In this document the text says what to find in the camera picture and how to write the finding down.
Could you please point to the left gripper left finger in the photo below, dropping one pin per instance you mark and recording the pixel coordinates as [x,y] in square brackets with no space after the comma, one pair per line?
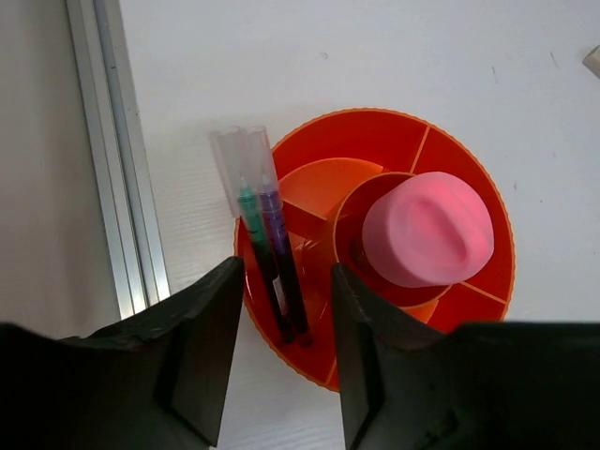
[156,380]

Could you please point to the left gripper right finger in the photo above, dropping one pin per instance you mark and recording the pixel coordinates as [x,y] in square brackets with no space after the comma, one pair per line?
[485,385]

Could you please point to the pink round container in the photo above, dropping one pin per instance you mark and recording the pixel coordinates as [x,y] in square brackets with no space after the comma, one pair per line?
[433,229]

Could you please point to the green black pen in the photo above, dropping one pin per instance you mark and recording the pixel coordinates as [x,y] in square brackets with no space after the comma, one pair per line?
[239,177]

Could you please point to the purple black pen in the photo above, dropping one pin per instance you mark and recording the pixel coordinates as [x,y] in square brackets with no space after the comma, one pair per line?
[266,182]

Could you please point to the orange round pen holder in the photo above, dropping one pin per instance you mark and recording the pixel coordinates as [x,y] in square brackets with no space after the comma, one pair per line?
[330,172]

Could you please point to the beige eraser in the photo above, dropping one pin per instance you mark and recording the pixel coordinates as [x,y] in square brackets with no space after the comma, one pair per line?
[592,61]

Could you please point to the aluminium left rail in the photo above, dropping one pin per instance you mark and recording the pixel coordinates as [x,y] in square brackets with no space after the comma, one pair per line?
[119,154]

